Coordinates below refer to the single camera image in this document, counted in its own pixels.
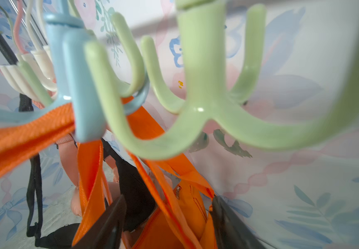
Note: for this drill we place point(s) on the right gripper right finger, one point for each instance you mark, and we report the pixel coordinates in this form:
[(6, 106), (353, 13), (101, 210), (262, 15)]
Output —
[(230, 231)]

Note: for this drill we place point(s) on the green plastic hook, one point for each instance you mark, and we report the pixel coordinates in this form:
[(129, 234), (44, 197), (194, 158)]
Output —
[(201, 26), (87, 65)]

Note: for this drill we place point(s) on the black strap bag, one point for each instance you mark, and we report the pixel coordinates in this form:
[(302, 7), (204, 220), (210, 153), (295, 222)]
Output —
[(140, 203)]

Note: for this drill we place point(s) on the pink plastic hook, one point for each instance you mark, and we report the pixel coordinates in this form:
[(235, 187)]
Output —
[(12, 28)]

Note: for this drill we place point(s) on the blue plastic hook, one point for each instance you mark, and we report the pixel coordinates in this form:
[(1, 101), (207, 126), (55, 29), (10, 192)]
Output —
[(90, 119)]

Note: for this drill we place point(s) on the white plastic hook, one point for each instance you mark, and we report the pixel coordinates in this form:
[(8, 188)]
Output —
[(38, 59), (21, 78)]

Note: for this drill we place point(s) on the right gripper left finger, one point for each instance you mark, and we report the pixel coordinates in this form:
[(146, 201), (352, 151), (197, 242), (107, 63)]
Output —
[(104, 230)]

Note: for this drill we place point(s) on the orange bag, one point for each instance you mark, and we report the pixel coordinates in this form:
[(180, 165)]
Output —
[(18, 144), (181, 221)]

